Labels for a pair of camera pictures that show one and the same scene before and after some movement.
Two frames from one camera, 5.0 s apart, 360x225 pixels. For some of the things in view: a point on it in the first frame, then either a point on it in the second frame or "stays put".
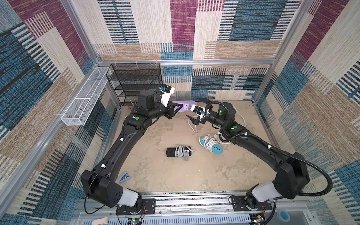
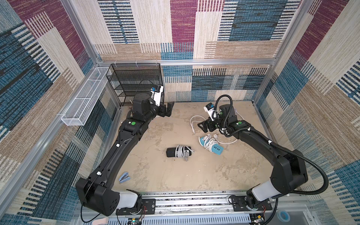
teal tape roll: x=283 y=215 stays put
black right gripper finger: x=196 y=122 -> x=203 y=126
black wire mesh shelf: x=129 y=79 stays put
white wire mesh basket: x=78 y=112 stays put
